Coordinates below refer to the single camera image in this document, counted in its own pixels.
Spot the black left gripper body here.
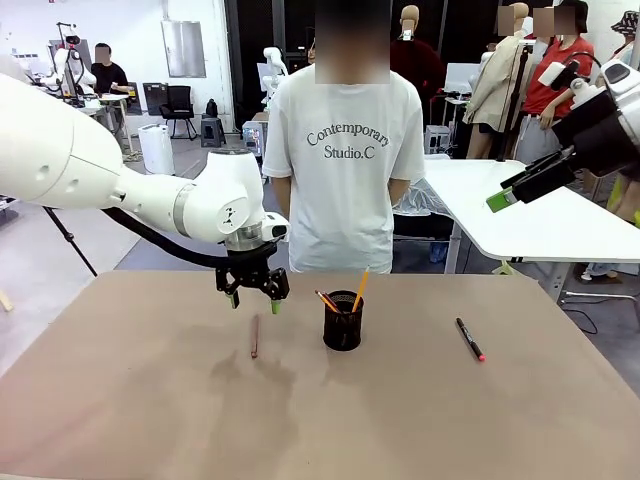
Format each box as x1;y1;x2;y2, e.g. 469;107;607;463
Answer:
215;240;281;292

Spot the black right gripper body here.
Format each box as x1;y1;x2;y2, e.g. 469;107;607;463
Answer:
552;93;626;177

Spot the yellow pencil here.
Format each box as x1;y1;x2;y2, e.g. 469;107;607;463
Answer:
351;265;371;314

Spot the black marker with pink end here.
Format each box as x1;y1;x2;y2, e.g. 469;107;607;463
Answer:
455;316;488;362

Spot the person left forearm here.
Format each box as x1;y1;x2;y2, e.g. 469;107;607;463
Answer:
389;177;412;207

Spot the person right forearm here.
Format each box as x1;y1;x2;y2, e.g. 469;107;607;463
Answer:
272;177;294;217

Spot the black mesh pen holder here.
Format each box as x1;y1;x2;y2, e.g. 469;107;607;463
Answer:
323;290;365;352

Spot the white desk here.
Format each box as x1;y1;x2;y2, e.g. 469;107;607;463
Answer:
424;157;640;306

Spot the person in red shirt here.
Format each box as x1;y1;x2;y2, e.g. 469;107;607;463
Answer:
514;0;596;164

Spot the black light stand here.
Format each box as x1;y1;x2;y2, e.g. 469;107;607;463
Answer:
497;39;532;162

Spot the mannequin in beige jacket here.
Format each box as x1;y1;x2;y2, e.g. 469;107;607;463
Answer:
462;2;536;161

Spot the white computer case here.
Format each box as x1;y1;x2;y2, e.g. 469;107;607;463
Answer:
424;124;453;154

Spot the clear plastic sheet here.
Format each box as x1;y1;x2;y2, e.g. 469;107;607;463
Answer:
392;178;455;217

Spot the person in white t-shirt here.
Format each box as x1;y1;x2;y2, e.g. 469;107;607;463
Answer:
262;0;426;275

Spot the figure with bucket hat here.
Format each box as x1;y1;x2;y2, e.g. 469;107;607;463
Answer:
610;9;640;57

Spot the computer tower with coloured lights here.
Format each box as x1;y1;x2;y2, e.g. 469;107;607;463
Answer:
243;122;265;157

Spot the grey plastic stool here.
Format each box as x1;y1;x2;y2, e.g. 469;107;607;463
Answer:
200;113;227;148

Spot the white air purifier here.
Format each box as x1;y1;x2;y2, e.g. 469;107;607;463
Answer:
137;124;176;176

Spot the mannequin in dark red top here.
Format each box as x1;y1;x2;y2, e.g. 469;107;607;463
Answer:
389;4;447;104

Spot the black tripod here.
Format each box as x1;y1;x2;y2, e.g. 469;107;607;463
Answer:
43;207;99;277

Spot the black office chair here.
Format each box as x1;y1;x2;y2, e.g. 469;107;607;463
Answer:
159;84;199;140

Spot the black cabinet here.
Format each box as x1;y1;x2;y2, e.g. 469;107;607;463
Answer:
143;82;169;116

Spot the seated person in black shirt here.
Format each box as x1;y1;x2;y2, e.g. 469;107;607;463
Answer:
89;42;132;96

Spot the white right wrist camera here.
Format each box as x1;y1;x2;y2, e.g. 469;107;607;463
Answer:
539;58;581;87

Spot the black floor cable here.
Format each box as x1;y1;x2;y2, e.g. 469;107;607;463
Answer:
562;304;599;335

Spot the silver wall cabinet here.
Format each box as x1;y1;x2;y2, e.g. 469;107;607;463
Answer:
160;19;207;79

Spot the white background robot with cables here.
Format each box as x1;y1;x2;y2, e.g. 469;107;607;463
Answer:
42;22;97;99

